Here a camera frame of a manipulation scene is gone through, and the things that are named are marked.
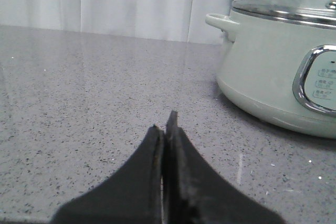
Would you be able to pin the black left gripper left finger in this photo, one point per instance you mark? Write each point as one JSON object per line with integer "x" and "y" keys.
{"x": 131, "y": 195}

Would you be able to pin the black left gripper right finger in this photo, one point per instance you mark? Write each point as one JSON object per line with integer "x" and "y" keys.
{"x": 193, "y": 192}

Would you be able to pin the glass pot lid steel rim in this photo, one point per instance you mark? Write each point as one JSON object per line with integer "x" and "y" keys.
{"x": 288, "y": 6}

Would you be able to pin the pale green electric cooking pot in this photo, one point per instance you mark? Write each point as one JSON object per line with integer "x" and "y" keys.
{"x": 280, "y": 72}

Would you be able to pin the white pleated curtain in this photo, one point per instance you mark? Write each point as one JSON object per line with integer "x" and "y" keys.
{"x": 118, "y": 3}

